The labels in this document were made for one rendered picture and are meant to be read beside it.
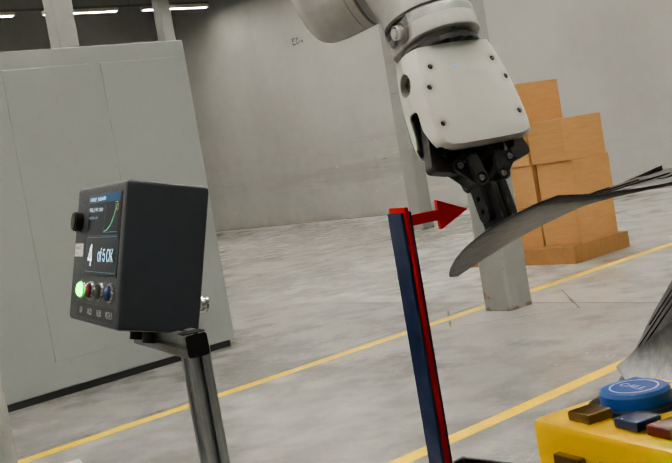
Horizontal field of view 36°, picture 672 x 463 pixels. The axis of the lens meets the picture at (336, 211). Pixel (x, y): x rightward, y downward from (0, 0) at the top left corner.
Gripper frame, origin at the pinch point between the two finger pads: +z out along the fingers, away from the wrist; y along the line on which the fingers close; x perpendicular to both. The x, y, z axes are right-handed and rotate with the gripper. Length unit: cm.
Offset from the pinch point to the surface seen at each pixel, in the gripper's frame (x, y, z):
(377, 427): 357, 159, 13
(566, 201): -10.1, -0.8, 2.9
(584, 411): -25.9, -18.0, 17.7
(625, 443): -29.6, -19.1, 19.7
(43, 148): 571, 96, -222
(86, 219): 67, -18, -25
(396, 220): -5.3, -13.2, 0.4
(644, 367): 1.2, 10.4, 17.2
